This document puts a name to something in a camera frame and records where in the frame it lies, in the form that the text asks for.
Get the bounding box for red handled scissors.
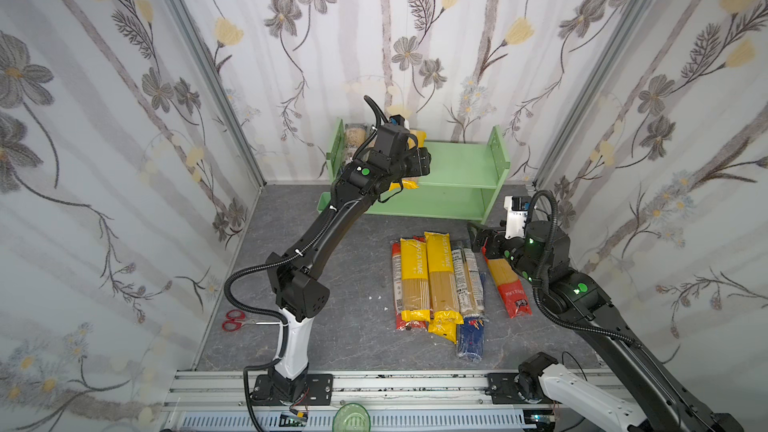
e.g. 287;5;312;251
221;309;282;332

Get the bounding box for green round lens cap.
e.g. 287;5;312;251
332;403;372;432

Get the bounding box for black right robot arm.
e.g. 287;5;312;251
467;190;743;431

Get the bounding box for small green plastic cup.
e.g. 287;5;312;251
317;192;332;214

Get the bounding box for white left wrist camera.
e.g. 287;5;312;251
388;114;411;129

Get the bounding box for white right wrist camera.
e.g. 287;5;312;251
504;195;531;239

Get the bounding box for clear blue-end spaghetti bag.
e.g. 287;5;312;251
451;240;485;363

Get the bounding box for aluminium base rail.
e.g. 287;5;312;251
158;370;661;432

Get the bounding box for yellow spaghetti bag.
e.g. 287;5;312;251
388;130;431;192
424;232;464;344
400;239;431;322

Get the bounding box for red spaghetti bag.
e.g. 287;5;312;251
484;257;532;318

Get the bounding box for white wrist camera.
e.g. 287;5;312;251
504;195;531;239
388;114;411;129

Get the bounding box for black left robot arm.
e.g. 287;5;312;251
223;96;431;404

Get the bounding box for green wooden two-tier shelf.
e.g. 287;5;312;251
325;118;512;238

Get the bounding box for blue clear spaghetti bag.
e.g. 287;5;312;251
343;123;368;164

